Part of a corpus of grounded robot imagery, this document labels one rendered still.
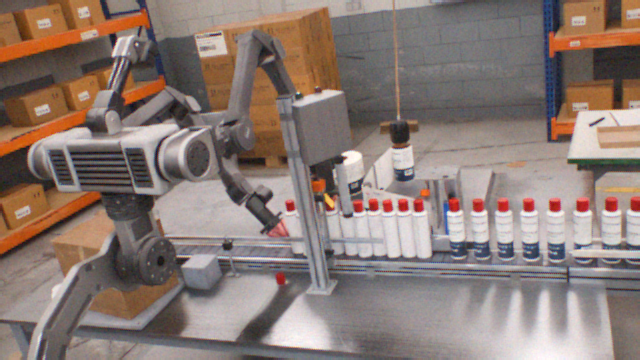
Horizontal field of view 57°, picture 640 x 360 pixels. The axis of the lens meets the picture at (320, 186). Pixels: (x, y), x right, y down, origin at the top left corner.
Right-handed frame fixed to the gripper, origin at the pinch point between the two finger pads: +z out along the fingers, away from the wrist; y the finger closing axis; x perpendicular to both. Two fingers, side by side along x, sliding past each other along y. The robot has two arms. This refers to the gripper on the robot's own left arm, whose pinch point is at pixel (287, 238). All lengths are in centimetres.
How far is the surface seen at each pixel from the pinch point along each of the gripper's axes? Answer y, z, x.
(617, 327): 87, 146, -38
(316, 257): -17.0, 8.9, -16.1
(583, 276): -6, 66, -74
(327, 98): -10, -26, -55
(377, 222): -2.1, 15.4, -33.4
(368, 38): 461, -54, 78
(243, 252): -1.0, -7.1, 18.6
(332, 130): -10, -18, -49
